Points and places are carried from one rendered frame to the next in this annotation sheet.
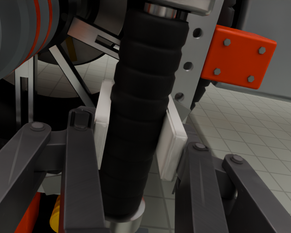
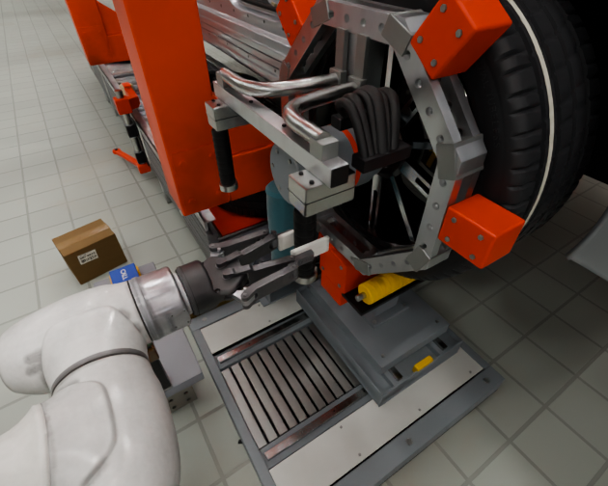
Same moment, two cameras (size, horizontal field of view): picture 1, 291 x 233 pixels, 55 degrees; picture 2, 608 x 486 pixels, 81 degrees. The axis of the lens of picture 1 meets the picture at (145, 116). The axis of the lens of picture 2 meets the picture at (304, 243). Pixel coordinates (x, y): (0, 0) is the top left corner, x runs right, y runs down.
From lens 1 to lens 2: 51 cm
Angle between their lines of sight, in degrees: 58
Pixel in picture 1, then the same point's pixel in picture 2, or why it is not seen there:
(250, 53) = (472, 236)
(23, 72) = (375, 187)
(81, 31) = (407, 172)
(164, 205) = (566, 382)
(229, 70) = (456, 242)
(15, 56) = not seen: hidden behind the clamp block
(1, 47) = not seen: hidden behind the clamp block
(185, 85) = (427, 239)
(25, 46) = not seen: hidden behind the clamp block
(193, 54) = (432, 219)
